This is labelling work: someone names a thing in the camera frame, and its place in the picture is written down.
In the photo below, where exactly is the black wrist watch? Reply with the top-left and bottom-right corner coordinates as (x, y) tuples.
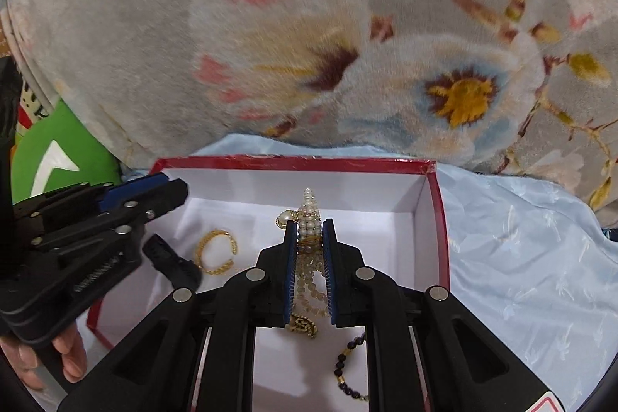
(143, 234), (202, 292)

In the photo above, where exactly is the gold braided bangle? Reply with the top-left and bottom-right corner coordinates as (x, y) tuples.
(193, 229), (239, 276)

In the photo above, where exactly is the black gold beaded bracelet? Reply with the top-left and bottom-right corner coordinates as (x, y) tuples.
(333, 331), (371, 404)

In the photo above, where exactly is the pearl bracelet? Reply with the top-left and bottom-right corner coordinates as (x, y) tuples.
(274, 187), (334, 340)

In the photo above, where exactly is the person's left hand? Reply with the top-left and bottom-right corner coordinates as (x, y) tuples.
(1, 323), (87, 391)

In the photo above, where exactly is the green plush pillow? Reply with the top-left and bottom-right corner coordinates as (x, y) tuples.
(10, 102), (121, 203)

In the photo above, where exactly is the light blue palm-print sheet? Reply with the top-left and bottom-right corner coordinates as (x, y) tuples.
(120, 132), (618, 412)

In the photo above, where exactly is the colourful cartoon bedding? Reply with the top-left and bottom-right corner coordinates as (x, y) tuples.
(1, 31), (54, 143)

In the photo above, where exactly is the red cardboard box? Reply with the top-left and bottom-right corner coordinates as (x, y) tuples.
(86, 154), (452, 412)

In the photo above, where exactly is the grey floral blanket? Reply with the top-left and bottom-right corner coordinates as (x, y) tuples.
(1, 0), (617, 212)

